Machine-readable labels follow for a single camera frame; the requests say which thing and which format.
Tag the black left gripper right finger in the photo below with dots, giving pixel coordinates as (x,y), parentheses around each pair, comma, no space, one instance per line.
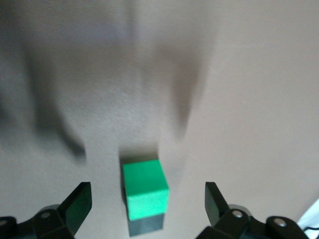
(231,224)

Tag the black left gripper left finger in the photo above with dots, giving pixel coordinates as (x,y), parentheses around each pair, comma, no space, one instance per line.
(62,221)

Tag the green cube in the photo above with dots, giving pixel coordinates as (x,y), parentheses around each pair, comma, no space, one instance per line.
(145,189)

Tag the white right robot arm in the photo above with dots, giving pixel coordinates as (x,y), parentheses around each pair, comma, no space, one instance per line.
(311,214)

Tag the brown table cover mat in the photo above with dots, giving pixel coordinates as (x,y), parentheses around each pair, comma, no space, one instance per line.
(249,99)

